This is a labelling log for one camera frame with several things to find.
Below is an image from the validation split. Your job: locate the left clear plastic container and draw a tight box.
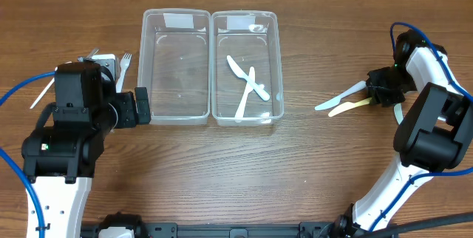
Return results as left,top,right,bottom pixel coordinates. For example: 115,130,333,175
137,8,211,126

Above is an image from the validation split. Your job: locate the curved white plastic fork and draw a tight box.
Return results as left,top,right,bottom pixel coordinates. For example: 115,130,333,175
30,77,55,109

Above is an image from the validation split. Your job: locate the blue cable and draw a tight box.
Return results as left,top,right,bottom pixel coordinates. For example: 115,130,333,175
0,70,56,238
369,21,473,234

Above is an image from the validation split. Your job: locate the pale green plastic knife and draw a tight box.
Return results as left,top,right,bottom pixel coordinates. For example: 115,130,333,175
393,103,404,125

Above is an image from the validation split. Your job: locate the clear plastic container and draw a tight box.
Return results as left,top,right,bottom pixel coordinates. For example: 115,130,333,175
209,10,284,126
137,8,211,126

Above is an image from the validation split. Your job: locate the right clear plastic container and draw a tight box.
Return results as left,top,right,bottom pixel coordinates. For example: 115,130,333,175
209,10,284,126

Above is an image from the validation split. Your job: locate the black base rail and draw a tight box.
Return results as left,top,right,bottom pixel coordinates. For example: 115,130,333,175
80,212,333,238

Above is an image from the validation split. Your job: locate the right blue cable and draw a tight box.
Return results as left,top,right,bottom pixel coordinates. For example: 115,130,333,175
369,21,473,234

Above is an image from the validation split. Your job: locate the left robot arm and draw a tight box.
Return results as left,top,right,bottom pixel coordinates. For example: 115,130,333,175
21,61,151,237

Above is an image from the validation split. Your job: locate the yellow plastic knife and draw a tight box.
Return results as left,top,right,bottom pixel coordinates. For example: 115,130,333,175
328,98,372,118

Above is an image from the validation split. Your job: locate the white plastic knife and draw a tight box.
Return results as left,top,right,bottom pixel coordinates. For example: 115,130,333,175
226,55,270,101
234,67,255,123

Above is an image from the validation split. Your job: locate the white plastic knife in container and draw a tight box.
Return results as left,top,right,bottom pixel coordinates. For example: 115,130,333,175
234,67,255,123

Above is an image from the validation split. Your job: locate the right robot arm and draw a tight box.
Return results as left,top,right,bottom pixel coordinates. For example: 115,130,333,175
327,25,472,237

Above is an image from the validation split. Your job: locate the left blue cable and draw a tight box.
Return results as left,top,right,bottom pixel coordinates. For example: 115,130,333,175
0,70,56,238

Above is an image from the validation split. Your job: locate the light blue plastic knife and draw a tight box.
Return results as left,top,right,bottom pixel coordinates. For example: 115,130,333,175
314,81,367,111

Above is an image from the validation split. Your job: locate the metal fork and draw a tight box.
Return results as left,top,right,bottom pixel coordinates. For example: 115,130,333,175
77,48,99,62

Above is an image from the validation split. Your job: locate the black hose bottom right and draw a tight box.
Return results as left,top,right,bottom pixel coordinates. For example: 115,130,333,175
354,211,473,238

